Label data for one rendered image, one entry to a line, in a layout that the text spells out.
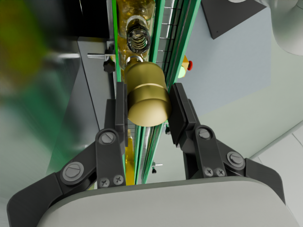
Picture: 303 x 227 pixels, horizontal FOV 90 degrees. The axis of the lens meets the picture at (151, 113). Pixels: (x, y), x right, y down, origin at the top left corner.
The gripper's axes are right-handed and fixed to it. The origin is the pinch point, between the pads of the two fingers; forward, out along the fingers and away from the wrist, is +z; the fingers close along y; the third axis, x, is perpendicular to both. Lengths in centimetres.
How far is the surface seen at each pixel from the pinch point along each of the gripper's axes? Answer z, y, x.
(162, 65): 37.4, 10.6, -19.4
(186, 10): 34.0, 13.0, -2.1
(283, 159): 98, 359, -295
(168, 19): 37.5, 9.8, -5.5
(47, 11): 17.9, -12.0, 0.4
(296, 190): 36, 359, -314
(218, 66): 67, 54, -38
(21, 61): 8.1, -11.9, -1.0
